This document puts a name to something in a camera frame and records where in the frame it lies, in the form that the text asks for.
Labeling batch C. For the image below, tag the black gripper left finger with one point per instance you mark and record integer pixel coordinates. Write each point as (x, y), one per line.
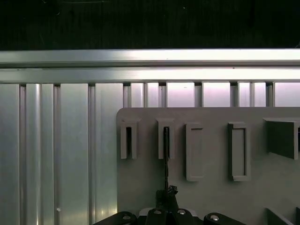
(152, 219)

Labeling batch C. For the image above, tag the grey parts rack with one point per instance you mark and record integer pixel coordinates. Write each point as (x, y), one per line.
(211, 199)

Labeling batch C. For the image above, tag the RAM stick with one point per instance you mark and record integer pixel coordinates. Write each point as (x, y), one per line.
(167, 152)

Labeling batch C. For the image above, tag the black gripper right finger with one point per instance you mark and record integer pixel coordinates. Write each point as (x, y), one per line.
(182, 220)

